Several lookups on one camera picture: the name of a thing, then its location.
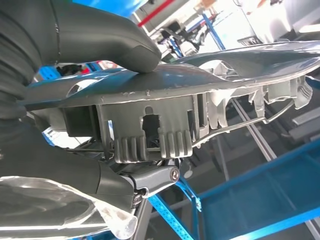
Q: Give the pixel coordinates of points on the blue metal shelf rack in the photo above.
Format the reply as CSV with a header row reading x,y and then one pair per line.
x,y
250,198

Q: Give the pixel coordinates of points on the red barrier tape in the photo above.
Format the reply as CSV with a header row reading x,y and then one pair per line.
x,y
155,13

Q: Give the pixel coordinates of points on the black office chair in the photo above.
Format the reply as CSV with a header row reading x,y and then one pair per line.
x,y
175,30

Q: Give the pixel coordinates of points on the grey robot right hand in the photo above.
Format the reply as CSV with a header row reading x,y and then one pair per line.
x,y
62,185

